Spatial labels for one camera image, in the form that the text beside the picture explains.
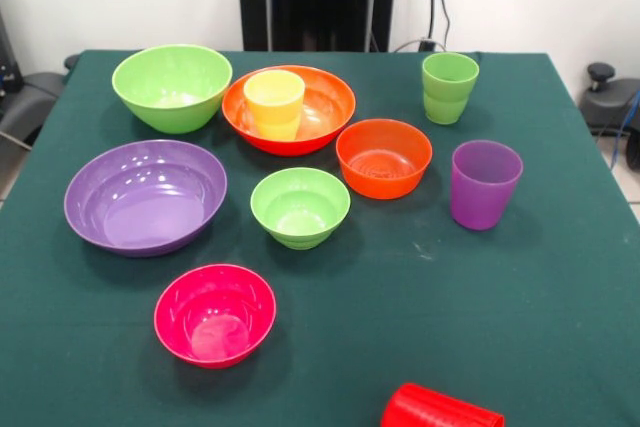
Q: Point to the small orange bowl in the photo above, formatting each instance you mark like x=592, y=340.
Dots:
x=385, y=167

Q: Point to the yellow cup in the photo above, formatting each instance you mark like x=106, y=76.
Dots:
x=274, y=107

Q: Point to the red cup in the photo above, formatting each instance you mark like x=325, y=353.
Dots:
x=440, y=409

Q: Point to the small green bowl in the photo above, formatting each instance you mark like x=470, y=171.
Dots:
x=300, y=212

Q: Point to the large orange-red bowl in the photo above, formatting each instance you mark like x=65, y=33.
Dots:
x=330, y=112

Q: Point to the green cup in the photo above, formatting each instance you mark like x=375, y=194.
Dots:
x=450, y=92

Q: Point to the purple cup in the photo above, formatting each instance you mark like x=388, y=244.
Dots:
x=482, y=192

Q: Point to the pink bowl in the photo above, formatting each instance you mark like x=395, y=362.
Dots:
x=215, y=322

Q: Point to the large green bowl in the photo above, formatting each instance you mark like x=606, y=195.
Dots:
x=172, y=97

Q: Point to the large purple bowl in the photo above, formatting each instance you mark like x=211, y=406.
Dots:
x=145, y=207

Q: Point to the dark green tablecloth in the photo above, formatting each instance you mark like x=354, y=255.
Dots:
x=500, y=297

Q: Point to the black pedestal leg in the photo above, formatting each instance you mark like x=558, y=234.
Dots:
x=605, y=102
x=30, y=102

